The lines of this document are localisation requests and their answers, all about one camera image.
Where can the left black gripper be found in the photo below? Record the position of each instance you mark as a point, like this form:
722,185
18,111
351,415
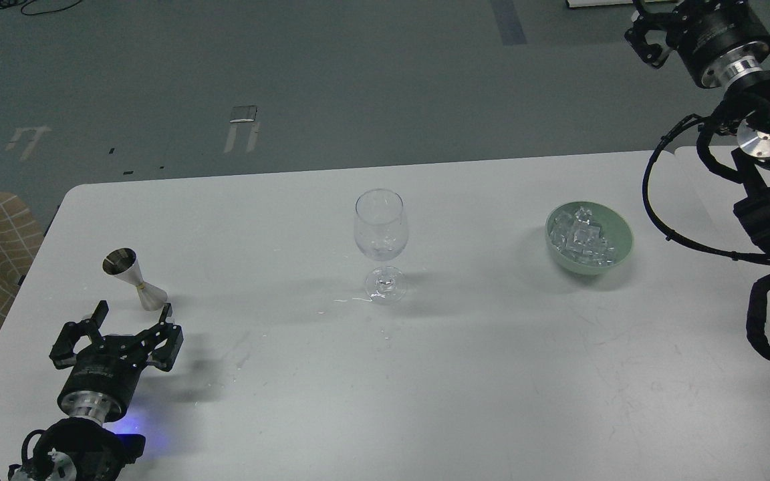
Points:
111,365

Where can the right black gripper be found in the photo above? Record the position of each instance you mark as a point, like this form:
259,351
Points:
719,33

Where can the silver metal jigger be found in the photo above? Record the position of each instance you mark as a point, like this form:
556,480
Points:
123,264

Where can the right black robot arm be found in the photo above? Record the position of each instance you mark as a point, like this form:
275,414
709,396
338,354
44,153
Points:
733,140

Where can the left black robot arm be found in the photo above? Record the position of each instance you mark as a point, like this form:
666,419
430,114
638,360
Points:
78,447

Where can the pile of ice cubes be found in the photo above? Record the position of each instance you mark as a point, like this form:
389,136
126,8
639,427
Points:
577,234

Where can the clear wine glass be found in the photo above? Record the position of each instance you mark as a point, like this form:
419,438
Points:
381,233

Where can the white board at top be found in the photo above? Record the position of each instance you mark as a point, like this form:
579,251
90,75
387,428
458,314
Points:
595,3

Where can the green bowl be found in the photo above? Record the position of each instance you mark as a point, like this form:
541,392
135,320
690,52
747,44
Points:
618,230

